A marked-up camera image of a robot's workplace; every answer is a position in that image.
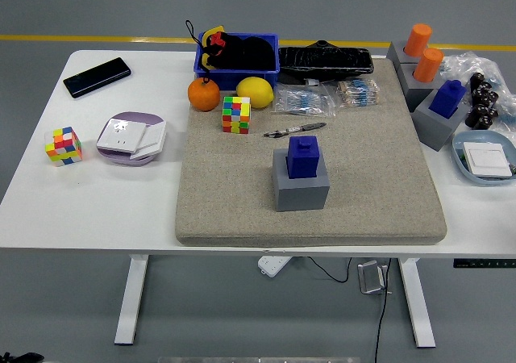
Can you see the light blue plate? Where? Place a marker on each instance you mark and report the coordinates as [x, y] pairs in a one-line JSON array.
[[479, 137]]

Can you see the black keyboard in plastic wrap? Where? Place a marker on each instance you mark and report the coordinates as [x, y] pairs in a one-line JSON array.
[[322, 62]]

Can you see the white usb plug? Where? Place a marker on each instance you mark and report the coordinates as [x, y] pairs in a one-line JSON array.
[[312, 82]]

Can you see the silver black pen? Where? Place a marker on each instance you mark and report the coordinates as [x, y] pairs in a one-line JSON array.
[[296, 129]]

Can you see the black round pad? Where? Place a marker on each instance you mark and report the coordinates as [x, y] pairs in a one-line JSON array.
[[260, 52]]

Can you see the scrambled rubik's cube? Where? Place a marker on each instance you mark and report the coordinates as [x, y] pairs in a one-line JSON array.
[[64, 147], [237, 115]]

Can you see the silver metal bracket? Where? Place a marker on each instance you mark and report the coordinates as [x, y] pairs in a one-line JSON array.
[[371, 278]]

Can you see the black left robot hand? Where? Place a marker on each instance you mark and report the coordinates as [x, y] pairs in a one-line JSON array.
[[22, 359]]

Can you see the blue seal with square knob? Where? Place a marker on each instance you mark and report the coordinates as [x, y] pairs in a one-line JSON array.
[[447, 98], [303, 157]]

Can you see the black pouch with yellow trim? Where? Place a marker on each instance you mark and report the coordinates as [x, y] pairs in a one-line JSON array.
[[230, 52]]

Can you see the clear bag of resistors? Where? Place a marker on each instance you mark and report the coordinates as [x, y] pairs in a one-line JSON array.
[[302, 101], [359, 90]]

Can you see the purple plate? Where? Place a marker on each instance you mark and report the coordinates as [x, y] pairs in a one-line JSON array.
[[133, 116]]

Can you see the white wall socket panel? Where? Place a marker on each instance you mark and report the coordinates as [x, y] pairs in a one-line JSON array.
[[121, 135]]

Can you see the crumpled clear plastic bag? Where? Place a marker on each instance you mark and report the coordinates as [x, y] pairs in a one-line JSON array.
[[463, 62]]

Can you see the white wall switch panel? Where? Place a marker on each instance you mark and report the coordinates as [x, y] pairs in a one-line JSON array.
[[155, 137], [488, 159]]

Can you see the grey square seal holder block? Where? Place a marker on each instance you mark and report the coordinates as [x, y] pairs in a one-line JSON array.
[[437, 131], [300, 195]]

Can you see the orange fruit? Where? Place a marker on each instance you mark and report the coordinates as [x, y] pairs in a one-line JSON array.
[[204, 94]]

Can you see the white power strip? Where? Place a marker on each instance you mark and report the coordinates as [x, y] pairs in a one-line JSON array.
[[272, 265]]

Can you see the blue plastic bin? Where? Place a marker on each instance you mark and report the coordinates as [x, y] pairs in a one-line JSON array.
[[242, 78]]

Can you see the white table leg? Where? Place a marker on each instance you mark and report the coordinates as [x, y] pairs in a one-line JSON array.
[[131, 298], [417, 306]]

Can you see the dark brown small cylinder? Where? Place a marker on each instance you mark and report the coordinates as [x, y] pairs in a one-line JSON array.
[[486, 88], [477, 81], [479, 111], [491, 115], [492, 97], [480, 96]]

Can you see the grey-brown fabric mat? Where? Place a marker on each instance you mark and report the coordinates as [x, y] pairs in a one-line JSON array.
[[225, 201]]

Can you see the black table height controller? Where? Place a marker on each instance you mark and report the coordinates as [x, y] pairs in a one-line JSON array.
[[483, 264]]

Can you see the orange cylinder seal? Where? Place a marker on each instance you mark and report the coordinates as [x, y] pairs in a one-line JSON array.
[[419, 40], [429, 64]]

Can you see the black smartphone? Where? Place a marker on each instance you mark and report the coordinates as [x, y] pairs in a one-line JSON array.
[[96, 76]]

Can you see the yellow lemon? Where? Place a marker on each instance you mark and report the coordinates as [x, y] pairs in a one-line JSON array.
[[255, 93]]

